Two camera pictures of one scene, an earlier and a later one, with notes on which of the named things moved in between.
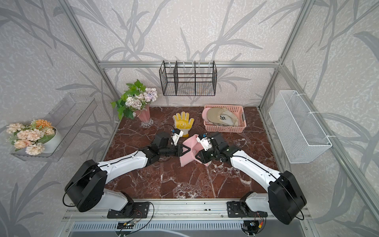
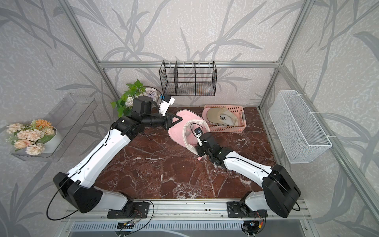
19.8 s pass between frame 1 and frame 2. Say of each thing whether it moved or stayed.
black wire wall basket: stayed
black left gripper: moved
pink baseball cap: moved
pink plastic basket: stayed
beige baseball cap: stayed
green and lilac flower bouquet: stayed
